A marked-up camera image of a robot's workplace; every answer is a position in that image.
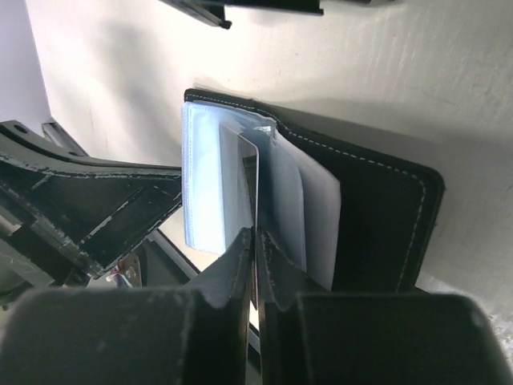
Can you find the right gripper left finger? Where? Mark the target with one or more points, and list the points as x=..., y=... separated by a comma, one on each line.
x=196, y=333

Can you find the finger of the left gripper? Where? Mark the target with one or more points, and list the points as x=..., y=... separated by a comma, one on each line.
x=66, y=216

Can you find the black card tray box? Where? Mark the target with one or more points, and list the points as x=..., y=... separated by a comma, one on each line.
x=212, y=12

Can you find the black leather card holder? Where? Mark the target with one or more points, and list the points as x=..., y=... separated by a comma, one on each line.
x=389, y=205

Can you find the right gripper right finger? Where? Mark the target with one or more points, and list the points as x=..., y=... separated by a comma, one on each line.
x=311, y=336

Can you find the white credit card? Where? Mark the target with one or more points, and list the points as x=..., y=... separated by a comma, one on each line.
x=239, y=174

